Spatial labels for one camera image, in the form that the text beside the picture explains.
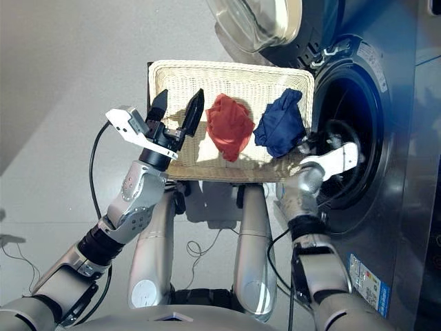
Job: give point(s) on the red garment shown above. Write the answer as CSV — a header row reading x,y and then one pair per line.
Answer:
x,y
229,131

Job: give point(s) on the blue garment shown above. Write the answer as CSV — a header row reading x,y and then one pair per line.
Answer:
x,y
279,127

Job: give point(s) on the dark brown basket stand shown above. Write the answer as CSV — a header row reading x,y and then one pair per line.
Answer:
x,y
149,89

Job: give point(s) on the pale woven laundry basket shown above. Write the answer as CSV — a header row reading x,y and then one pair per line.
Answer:
x,y
241,79

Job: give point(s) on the grey washing machine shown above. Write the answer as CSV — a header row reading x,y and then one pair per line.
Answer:
x,y
406,138

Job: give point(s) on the round glass washing machine door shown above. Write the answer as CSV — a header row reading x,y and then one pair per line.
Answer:
x,y
255,20

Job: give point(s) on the white drum rim label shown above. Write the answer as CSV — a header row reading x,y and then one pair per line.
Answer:
x,y
372,62

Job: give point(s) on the colourful energy label sticker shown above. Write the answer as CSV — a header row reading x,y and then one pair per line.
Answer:
x,y
368,286

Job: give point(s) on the grey robot torso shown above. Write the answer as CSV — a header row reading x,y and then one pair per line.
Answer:
x,y
172,322

